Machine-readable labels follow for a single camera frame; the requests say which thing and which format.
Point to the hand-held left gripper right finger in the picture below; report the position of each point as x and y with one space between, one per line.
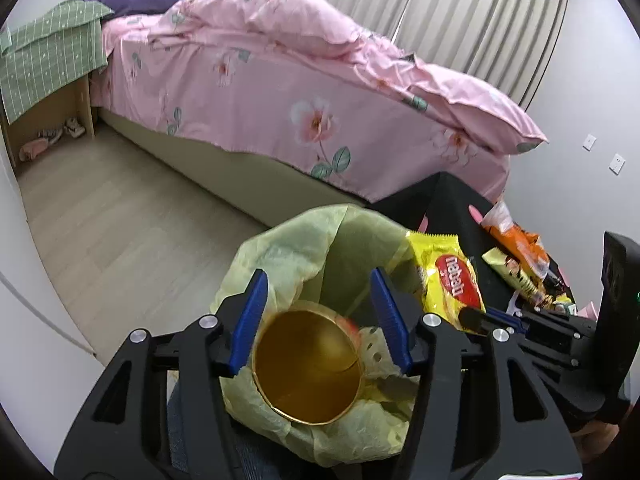
389 315

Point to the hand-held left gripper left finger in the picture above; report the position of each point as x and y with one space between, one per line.
250 320

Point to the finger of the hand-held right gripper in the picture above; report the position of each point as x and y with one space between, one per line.
507 319
472 318

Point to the yellow snack packet red label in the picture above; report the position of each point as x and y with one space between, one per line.
450 280

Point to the gold paper cup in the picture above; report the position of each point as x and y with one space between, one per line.
307 365

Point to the yellow-green trash bag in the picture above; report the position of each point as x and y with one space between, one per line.
300 250

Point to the green-yellow snack bar wrapper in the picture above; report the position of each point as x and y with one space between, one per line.
512 272

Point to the orange snack packet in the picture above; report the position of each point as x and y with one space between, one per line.
522 247

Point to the clear plastic wrapper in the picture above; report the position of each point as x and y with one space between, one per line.
497 217

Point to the black tablecloth with pink shapes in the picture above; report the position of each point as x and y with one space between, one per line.
445 205

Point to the beige bed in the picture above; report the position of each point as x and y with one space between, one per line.
200 155

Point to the pink floral duvet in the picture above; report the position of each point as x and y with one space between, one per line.
270 85

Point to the patterned slipper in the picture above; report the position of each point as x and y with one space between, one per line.
50 135
75 127

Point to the pink slipper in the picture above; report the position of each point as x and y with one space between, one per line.
34 150

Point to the wooden nightstand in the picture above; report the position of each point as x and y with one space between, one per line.
50 110

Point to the beige pleated curtain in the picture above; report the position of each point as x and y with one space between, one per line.
475 15

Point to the white curtain rod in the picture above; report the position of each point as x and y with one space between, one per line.
407 5

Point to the green checked cloth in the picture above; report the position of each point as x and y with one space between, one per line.
45 55

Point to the white wall socket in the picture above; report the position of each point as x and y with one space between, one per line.
618 163
590 142

